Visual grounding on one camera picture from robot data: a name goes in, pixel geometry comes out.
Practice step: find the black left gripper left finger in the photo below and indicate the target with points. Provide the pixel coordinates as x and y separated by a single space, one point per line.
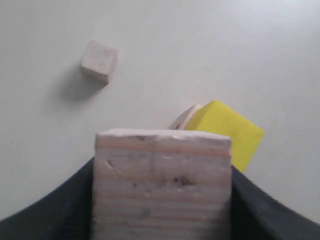
64 214

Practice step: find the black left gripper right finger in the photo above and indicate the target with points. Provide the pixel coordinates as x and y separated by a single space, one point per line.
254 215

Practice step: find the medium wooden cube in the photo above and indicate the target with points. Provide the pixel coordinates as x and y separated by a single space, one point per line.
151 184

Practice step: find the yellow cube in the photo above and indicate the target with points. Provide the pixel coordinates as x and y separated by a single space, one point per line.
218 118

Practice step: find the large wooden cube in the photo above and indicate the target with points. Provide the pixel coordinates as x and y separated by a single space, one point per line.
182 121

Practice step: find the small wooden cube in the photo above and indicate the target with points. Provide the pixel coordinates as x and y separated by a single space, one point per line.
99 61

